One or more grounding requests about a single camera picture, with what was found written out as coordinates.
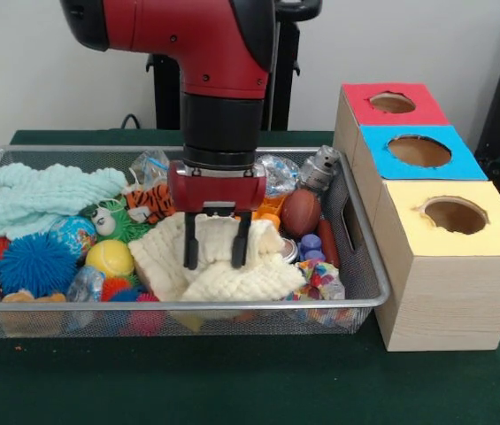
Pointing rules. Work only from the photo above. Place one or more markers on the globe print ball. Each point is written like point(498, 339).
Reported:
point(74, 234)

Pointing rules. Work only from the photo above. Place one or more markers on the silver toy robot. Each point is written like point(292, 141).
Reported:
point(318, 175)

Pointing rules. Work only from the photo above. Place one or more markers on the wooden box with three holes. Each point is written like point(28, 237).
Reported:
point(453, 301)

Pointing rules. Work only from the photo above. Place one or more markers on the dark green tablecloth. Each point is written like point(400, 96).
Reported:
point(232, 380)

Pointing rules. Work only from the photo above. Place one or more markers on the blue spiky rubber ball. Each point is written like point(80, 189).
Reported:
point(35, 265)

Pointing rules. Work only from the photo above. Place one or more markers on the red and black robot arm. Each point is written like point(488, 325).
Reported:
point(187, 44)

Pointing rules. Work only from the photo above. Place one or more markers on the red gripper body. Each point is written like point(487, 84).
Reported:
point(216, 190)

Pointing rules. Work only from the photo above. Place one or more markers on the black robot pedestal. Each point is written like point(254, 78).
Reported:
point(287, 88)

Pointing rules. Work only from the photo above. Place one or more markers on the colourful dotted cloth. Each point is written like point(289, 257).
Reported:
point(320, 279)

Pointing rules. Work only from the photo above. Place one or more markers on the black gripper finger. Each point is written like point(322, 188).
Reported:
point(190, 243)
point(240, 248)

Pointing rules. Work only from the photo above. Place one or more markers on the yellow tennis ball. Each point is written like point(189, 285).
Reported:
point(109, 259)

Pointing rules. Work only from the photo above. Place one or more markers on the cream muslin cloth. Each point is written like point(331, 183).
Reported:
point(161, 257)

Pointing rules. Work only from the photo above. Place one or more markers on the tiger plush toy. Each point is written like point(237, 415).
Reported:
point(150, 201)

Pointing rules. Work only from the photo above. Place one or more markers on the orange toy building block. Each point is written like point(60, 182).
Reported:
point(271, 206)

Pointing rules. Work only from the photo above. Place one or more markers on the brown toy football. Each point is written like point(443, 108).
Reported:
point(300, 212)

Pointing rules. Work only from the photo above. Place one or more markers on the mint green muslin cloth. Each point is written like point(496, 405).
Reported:
point(41, 195)

